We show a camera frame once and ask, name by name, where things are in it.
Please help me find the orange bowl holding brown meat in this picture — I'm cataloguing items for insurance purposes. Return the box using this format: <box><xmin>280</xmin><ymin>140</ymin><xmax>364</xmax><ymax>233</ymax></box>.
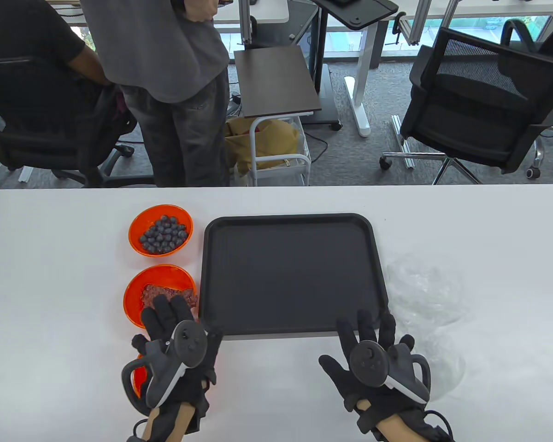
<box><xmin>123</xmin><ymin>264</ymin><xmax>199</xmax><ymax>328</ymax></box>

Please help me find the person's left hand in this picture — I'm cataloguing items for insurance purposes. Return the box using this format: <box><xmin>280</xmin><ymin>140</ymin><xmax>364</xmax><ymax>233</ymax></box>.
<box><xmin>131</xmin><ymin>295</ymin><xmax>224</xmax><ymax>433</ymax></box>

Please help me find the aluminium bar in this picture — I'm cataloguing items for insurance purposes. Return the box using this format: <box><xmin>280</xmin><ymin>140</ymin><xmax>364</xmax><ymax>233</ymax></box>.
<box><xmin>392</xmin><ymin>115</ymin><xmax>415</xmax><ymax>169</ymax></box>

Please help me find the black plastic tray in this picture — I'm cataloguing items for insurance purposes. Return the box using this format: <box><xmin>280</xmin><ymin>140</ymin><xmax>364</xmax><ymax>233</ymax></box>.
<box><xmin>198</xmin><ymin>213</ymin><xmax>390</xmax><ymax>340</ymax></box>

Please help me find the black wrist device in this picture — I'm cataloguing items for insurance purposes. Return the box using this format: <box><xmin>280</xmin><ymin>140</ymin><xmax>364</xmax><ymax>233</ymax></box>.
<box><xmin>127</xmin><ymin>417</ymin><xmax>149</xmax><ymax>442</ymax></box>
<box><xmin>410</xmin><ymin>410</ymin><xmax>457</xmax><ymax>442</ymax></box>

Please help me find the aluminium post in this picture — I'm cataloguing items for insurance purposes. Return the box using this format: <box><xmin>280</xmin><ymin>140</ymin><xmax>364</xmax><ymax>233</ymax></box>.
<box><xmin>238</xmin><ymin>0</ymin><xmax>254</xmax><ymax>46</ymax></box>

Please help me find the person's right hand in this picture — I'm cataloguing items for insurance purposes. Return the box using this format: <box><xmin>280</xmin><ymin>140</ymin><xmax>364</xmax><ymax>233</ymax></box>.
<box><xmin>318</xmin><ymin>309</ymin><xmax>431</xmax><ymax>433</ymax></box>

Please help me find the white desk top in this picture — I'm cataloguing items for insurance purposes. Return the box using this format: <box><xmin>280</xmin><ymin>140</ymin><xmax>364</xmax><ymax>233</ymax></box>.
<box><xmin>212</xmin><ymin>0</ymin><xmax>290</xmax><ymax>24</ymax></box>

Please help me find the pile of blueberries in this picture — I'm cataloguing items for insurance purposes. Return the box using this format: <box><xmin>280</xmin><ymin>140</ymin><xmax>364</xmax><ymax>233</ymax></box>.
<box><xmin>139</xmin><ymin>215</ymin><xmax>188</xmax><ymax>254</ymax></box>

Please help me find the dark brown cart top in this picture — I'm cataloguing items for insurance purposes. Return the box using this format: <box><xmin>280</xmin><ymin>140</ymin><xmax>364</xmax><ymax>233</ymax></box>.
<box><xmin>234</xmin><ymin>45</ymin><xmax>322</xmax><ymax>119</ymax></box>

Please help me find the orange bowl holding blueberries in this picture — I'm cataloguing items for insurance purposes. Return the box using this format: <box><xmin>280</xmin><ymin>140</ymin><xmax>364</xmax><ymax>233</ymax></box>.
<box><xmin>128</xmin><ymin>204</ymin><xmax>194</xmax><ymax>257</ymax></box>

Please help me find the orange bowl holding pink meat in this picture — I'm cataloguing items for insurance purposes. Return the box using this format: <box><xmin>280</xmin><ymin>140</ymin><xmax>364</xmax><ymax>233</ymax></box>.
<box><xmin>132</xmin><ymin>354</ymin><xmax>149</xmax><ymax>399</ymax></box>

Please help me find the black left wrist device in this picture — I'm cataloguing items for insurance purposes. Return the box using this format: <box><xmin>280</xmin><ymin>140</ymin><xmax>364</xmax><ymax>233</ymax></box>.
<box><xmin>127</xmin><ymin>417</ymin><xmax>149</xmax><ymax>442</ymax></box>

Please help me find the black right wrist device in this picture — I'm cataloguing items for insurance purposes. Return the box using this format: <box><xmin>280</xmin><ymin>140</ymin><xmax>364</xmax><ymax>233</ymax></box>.
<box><xmin>410</xmin><ymin>410</ymin><xmax>457</xmax><ymax>442</ymax></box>

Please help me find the orange bowl of brown meat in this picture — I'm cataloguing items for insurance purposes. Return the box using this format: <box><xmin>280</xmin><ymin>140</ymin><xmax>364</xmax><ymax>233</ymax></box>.
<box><xmin>386</xmin><ymin>252</ymin><xmax>468</xmax><ymax>327</ymax></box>

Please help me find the white cart frame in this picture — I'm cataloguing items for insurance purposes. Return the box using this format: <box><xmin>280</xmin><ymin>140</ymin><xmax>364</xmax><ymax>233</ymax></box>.
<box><xmin>247</xmin><ymin>115</ymin><xmax>312</xmax><ymax>187</ymax></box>

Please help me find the person's left forearm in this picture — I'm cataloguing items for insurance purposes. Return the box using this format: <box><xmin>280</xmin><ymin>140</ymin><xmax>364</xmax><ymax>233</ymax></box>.
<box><xmin>141</xmin><ymin>403</ymin><xmax>189</xmax><ymax>442</ymax></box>

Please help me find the brown paper bag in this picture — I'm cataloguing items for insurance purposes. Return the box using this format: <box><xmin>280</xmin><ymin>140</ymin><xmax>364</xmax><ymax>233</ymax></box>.
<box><xmin>224</xmin><ymin>117</ymin><xmax>301</xmax><ymax>175</ymax></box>

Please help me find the black mesh office chair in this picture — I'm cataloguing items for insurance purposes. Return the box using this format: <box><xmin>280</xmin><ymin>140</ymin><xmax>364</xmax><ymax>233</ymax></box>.
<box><xmin>380</xmin><ymin>18</ymin><xmax>553</xmax><ymax>185</ymax></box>

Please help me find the brown meat slab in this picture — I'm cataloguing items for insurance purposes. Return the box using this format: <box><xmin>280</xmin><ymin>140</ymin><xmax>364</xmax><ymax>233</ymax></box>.
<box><xmin>141</xmin><ymin>284</ymin><xmax>199</xmax><ymax>314</ymax></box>

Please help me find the white desk leg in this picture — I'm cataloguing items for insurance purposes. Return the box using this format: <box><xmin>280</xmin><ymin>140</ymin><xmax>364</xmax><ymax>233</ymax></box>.
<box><xmin>343</xmin><ymin>21</ymin><xmax>378</xmax><ymax>137</ymax></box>

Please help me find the person's right forearm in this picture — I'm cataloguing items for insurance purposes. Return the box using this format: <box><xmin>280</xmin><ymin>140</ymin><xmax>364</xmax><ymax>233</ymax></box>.
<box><xmin>378</xmin><ymin>412</ymin><xmax>443</xmax><ymax>442</ymax></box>

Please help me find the aluminium frame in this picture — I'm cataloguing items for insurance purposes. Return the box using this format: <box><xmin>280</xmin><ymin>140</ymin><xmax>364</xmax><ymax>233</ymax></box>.
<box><xmin>396</xmin><ymin>0</ymin><xmax>457</xmax><ymax>46</ymax></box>

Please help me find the grey hand controller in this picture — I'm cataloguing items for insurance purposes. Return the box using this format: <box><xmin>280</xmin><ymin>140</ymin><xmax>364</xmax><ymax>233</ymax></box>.
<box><xmin>121</xmin><ymin>321</ymin><xmax>209</xmax><ymax>410</ymax></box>
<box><xmin>349</xmin><ymin>340</ymin><xmax>431</xmax><ymax>406</ymax></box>

